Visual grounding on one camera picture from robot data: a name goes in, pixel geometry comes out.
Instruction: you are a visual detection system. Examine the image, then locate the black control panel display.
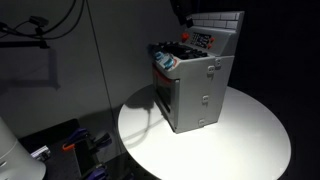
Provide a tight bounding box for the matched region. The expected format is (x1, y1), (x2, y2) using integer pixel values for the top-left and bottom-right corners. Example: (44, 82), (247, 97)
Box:
(191, 32), (211, 48)

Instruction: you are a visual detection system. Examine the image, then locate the blue stove knob far left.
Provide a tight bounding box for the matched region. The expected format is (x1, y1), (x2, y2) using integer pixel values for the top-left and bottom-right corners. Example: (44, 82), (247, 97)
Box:
(155, 51), (164, 60)

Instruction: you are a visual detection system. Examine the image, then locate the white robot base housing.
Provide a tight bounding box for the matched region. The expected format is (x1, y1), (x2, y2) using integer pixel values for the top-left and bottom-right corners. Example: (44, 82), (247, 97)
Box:
(0, 118), (46, 180)

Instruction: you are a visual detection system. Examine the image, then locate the black hanging cable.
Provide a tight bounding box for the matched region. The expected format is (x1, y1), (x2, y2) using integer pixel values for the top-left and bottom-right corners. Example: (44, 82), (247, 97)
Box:
(0, 0), (86, 40)

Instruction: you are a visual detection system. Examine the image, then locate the blue stove knob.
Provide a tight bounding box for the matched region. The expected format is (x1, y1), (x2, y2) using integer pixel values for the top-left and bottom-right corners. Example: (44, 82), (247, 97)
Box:
(163, 58), (174, 69)
(155, 51), (164, 60)

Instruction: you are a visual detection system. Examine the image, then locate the red round stove knob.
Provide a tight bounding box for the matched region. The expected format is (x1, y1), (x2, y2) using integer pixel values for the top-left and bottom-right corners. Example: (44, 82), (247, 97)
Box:
(181, 32), (189, 41)

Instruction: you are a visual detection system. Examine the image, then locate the grey toy stove oven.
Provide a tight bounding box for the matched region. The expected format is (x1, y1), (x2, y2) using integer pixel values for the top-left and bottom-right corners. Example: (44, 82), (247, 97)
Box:
(148, 11), (245, 133)

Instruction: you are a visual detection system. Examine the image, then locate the red oven door handle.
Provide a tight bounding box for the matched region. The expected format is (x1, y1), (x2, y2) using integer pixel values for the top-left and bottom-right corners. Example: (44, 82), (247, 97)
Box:
(152, 66), (172, 86)

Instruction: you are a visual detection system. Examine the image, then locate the purple clamp at bottom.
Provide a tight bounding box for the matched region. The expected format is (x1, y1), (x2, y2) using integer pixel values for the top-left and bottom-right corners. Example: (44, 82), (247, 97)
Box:
(83, 166), (108, 180)

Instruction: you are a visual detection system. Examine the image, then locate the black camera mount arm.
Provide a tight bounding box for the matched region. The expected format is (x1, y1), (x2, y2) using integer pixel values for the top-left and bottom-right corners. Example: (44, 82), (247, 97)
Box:
(0, 16), (49, 49)

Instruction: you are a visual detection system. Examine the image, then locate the purple clamp with orange tip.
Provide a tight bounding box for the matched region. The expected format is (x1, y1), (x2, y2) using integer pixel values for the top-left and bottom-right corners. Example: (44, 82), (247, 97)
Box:
(62, 128), (89, 151)

